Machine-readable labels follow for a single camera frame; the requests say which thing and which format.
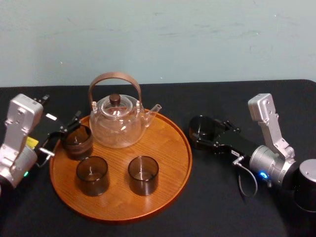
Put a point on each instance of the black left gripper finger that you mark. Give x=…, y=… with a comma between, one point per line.
x=72, y=123
x=57, y=138

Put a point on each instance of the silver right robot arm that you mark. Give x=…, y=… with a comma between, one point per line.
x=269, y=163

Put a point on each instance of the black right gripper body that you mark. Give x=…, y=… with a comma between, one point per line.
x=233, y=145

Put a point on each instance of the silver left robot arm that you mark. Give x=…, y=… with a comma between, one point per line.
x=19, y=116

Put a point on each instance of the glass teapot lid brown knob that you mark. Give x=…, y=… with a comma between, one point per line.
x=114, y=100

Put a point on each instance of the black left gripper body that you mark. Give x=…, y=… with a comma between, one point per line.
x=50, y=127

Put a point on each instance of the round wooden tray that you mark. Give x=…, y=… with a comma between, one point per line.
x=118, y=205

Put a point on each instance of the black table cloth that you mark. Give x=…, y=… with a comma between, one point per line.
x=222, y=212

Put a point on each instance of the smoky brown drinking glass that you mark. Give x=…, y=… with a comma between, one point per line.
x=79, y=148
x=201, y=126
x=143, y=182
x=91, y=180

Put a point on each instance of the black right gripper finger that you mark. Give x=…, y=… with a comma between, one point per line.
x=228, y=126
x=209, y=146

